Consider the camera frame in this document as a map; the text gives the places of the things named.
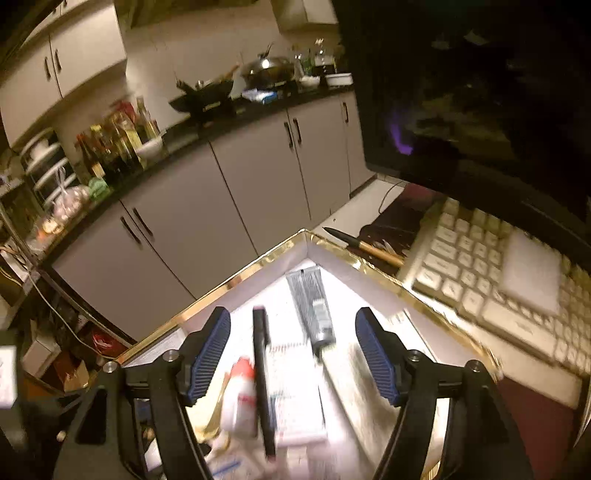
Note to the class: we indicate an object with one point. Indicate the beige computer keyboard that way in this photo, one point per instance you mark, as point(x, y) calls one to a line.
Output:
point(461, 277)

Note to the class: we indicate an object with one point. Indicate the black wok with utensils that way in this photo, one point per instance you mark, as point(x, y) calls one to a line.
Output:
point(203, 99)

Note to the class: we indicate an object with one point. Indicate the blue grey ointment tube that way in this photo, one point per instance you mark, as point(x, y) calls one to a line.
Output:
point(307, 300)

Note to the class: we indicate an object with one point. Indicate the blue white packet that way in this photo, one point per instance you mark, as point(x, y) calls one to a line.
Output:
point(258, 96)

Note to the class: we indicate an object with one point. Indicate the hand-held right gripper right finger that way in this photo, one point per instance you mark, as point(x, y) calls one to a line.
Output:
point(376, 356)

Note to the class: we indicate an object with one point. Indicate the metal lidded wok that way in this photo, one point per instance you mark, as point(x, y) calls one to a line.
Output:
point(270, 70)

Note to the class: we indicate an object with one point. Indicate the white ceramic dish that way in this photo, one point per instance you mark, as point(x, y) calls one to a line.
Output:
point(339, 80)

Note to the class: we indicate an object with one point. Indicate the grey kitchen base cabinets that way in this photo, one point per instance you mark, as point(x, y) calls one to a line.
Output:
point(258, 175)

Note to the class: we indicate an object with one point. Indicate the grey kitchen wall cabinets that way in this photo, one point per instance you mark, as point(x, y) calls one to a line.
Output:
point(78, 50)

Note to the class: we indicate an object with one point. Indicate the green packet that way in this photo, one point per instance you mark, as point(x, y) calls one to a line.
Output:
point(98, 188)

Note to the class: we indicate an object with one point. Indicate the row of condiment bottles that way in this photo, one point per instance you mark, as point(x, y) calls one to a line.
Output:
point(115, 143)

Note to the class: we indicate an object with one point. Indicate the white rectangular pad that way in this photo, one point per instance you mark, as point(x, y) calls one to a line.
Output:
point(535, 272)

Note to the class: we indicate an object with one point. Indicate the black kitchen countertop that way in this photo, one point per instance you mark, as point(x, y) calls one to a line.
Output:
point(184, 134)

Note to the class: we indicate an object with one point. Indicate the white bowl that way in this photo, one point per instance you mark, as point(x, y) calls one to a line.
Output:
point(309, 83)

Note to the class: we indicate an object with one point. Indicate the white dish rack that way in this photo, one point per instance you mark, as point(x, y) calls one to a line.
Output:
point(46, 161)

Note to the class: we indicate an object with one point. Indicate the black computer monitor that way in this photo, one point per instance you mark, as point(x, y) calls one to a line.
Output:
point(461, 92)

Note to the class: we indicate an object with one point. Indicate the group of glass bottles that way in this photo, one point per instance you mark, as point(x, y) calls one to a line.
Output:
point(318, 57)

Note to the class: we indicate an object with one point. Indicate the range hood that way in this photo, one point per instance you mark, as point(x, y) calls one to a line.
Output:
point(300, 14)

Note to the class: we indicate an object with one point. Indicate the white medicine box coloured band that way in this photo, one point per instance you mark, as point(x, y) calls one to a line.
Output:
point(295, 397)

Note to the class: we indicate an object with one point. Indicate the gold-edged cardboard box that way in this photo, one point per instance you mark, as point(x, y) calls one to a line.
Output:
point(332, 272)

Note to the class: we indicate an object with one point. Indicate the white bottle red cap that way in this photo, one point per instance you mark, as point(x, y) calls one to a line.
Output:
point(240, 408)

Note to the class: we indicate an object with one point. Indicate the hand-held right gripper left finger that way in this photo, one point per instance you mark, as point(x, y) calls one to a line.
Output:
point(212, 355)

